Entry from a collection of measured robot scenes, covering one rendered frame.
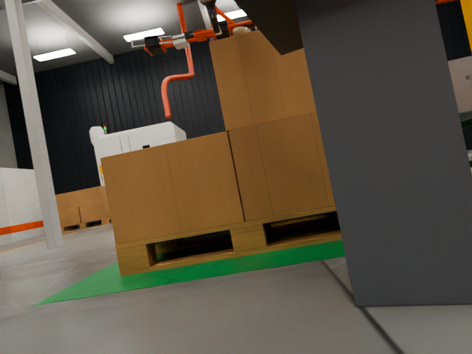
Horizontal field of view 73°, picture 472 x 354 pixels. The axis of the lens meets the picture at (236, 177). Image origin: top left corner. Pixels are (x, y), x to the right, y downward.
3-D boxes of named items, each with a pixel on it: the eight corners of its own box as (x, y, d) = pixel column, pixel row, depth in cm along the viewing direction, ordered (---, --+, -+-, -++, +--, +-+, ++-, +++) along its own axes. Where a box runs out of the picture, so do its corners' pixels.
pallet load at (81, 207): (125, 219, 834) (119, 185, 837) (107, 224, 733) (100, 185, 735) (81, 227, 841) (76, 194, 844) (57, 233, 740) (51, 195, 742)
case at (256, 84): (345, 119, 171) (330, 47, 172) (366, 100, 131) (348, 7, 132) (236, 142, 177) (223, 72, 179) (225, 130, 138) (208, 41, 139)
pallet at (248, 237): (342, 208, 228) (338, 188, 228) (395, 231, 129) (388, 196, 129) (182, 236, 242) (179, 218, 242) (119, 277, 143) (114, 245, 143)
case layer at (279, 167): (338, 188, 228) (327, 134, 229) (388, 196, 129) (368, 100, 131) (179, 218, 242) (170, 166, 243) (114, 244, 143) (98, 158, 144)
